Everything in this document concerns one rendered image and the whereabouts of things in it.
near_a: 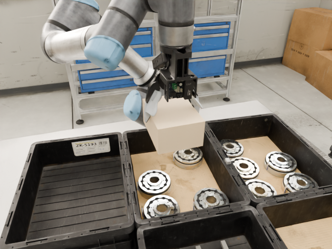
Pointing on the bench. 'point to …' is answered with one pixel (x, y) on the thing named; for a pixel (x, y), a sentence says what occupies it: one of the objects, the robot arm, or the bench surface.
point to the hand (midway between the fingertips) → (171, 116)
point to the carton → (175, 126)
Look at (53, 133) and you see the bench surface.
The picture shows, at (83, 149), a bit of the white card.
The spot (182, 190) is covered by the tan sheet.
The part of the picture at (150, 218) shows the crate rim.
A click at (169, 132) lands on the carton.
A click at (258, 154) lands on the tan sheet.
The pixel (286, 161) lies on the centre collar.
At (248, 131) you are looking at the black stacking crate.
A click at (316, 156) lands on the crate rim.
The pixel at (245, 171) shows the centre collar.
